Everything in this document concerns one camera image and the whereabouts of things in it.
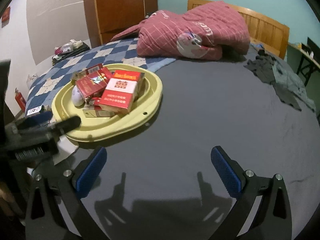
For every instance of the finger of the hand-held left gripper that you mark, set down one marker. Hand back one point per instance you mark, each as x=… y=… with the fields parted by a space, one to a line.
x=40 y=117
x=67 y=125

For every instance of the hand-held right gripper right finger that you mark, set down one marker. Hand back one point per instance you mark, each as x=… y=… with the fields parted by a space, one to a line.
x=225 y=172

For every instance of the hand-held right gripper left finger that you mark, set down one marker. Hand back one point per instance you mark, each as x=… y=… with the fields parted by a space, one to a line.
x=91 y=172

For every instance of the purple plush toy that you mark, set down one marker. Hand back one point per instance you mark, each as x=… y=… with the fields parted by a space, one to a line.
x=77 y=96

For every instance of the white cigarette box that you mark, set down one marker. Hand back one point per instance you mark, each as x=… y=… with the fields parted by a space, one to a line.
x=97 y=111

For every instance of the shiny red carton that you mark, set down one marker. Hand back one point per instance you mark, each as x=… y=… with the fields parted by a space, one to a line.
x=92 y=83

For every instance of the large white red carton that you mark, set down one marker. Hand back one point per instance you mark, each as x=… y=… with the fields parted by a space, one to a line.
x=117 y=97

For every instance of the yellow plastic basin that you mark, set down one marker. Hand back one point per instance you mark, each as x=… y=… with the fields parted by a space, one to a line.
x=140 y=115

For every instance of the white printed packet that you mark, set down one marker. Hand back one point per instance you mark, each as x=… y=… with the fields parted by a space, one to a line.
x=35 y=110

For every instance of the red fire extinguisher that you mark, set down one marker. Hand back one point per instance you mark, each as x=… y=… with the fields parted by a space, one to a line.
x=21 y=101

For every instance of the bed with grey sheet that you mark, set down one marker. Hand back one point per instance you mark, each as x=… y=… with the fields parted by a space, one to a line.
x=212 y=105

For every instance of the black side table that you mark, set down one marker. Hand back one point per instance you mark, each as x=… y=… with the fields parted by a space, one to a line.
x=75 y=53

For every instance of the blue checkered blanket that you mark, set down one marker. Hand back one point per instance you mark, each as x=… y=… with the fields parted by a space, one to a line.
x=112 y=52

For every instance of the dark grey shorts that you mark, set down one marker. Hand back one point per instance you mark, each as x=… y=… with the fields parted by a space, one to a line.
x=287 y=96

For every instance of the black shirt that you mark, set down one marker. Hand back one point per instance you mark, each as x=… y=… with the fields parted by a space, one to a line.
x=260 y=67

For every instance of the grey-green garment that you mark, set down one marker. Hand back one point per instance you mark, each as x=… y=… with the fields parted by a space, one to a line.
x=297 y=80

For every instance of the small blue cloth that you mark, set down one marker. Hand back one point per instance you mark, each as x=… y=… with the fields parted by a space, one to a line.
x=257 y=46

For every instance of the brown wooden wardrobe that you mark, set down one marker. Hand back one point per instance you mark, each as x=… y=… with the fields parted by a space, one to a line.
x=120 y=5

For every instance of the folding desk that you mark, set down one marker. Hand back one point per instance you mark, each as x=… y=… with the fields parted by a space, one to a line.
x=297 y=48

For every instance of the pink checked quilt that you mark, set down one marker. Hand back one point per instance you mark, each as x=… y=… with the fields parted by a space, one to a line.
x=187 y=30

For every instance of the wooden headboard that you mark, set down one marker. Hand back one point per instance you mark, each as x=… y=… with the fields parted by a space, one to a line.
x=270 y=27

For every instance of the black laptop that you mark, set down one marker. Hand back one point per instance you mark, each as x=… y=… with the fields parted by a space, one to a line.
x=313 y=45

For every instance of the red wall hanging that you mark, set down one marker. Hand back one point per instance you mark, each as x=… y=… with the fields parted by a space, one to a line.
x=5 y=17

